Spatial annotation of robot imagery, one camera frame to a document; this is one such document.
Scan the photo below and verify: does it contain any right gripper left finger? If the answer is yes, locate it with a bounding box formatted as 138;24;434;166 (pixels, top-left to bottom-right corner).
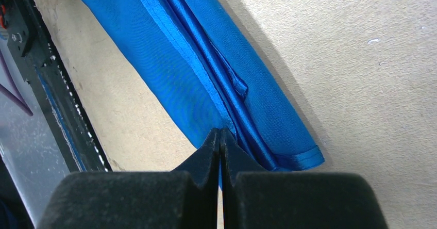
38;128;220;228

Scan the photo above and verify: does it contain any blue cloth napkin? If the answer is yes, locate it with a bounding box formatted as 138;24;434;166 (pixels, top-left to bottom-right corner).
82;0;324;171

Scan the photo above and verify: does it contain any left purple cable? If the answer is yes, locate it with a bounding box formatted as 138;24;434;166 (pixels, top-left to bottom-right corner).
0;48;34;117

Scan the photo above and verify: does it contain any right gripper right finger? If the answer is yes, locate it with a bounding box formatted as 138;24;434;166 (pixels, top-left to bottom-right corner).
220;128;388;228

